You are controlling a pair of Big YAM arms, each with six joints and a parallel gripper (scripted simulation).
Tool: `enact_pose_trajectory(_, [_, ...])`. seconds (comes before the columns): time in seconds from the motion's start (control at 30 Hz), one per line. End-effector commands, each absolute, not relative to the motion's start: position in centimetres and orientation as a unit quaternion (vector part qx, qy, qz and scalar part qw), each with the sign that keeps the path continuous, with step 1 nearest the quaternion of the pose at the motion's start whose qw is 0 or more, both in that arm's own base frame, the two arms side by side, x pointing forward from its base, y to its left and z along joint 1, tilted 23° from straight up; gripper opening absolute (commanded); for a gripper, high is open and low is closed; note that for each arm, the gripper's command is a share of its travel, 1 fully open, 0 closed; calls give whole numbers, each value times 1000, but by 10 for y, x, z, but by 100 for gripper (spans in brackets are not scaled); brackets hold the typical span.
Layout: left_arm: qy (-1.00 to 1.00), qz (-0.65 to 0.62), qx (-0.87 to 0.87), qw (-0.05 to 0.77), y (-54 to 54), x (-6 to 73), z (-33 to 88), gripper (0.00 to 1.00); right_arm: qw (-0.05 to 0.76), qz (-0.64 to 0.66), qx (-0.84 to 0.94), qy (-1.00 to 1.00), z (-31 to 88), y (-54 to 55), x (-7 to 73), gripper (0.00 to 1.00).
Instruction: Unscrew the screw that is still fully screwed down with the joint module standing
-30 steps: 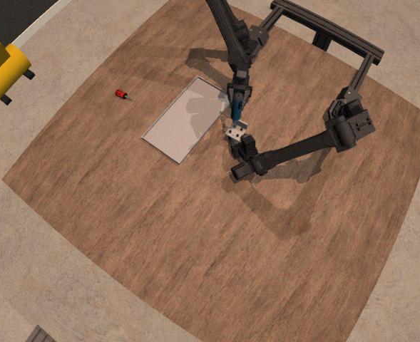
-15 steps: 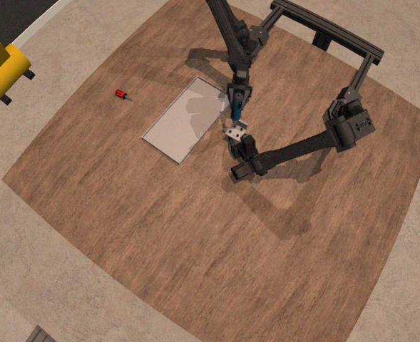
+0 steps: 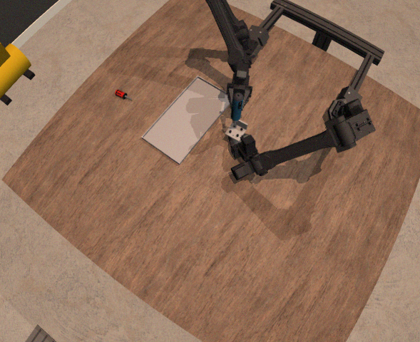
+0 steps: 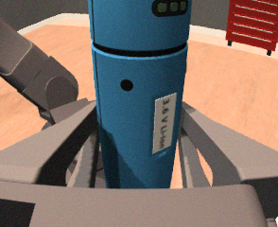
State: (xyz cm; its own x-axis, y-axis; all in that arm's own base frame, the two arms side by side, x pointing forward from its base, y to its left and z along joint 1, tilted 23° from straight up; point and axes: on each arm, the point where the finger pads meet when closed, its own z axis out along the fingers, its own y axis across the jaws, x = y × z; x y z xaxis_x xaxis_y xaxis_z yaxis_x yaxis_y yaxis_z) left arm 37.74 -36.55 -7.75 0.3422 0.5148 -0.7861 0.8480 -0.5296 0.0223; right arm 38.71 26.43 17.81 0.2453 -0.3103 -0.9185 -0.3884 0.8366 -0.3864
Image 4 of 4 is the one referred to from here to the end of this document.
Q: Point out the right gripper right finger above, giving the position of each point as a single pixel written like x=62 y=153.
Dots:
x=233 y=157

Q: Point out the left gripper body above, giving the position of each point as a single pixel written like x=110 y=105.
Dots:
x=100 y=179

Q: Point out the blue screwdriver barrel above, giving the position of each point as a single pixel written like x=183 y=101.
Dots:
x=139 y=55

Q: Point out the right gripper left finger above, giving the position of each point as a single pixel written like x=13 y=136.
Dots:
x=44 y=157

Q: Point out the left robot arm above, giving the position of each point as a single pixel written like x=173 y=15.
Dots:
x=25 y=67

